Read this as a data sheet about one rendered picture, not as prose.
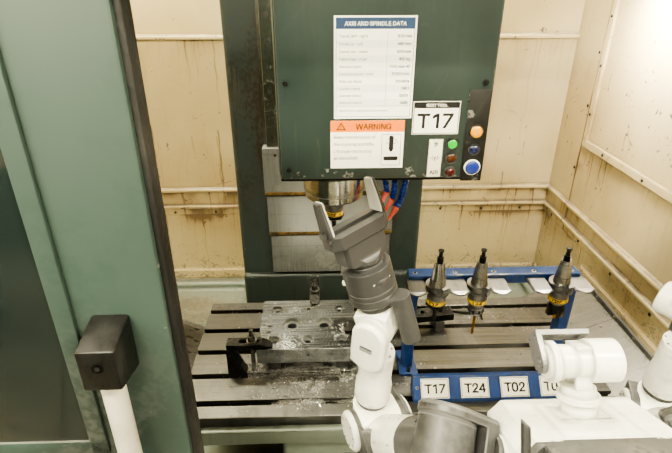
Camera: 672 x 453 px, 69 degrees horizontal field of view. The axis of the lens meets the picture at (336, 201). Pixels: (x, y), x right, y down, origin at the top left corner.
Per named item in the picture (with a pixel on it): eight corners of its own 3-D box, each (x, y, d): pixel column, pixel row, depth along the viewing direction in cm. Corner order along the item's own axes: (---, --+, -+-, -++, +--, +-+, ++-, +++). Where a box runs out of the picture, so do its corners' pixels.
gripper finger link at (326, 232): (324, 203, 76) (335, 238, 78) (314, 200, 78) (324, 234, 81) (316, 207, 75) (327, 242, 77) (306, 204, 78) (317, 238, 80)
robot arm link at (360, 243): (307, 233, 83) (326, 292, 87) (338, 246, 75) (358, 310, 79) (364, 203, 88) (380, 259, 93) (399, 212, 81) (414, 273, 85)
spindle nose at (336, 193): (355, 180, 139) (356, 139, 134) (370, 203, 125) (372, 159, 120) (300, 184, 136) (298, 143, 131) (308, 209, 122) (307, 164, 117)
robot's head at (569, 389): (626, 404, 73) (627, 345, 73) (560, 405, 73) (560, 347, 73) (601, 385, 80) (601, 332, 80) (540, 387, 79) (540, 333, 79)
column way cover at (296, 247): (391, 272, 192) (398, 147, 170) (270, 274, 190) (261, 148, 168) (389, 265, 196) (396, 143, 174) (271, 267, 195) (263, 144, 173)
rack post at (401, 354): (418, 376, 142) (425, 291, 130) (399, 376, 142) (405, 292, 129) (412, 352, 151) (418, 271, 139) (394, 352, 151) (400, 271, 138)
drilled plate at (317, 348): (357, 361, 142) (357, 347, 140) (257, 363, 141) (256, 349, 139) (352, 311, 163) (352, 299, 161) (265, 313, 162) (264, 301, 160)
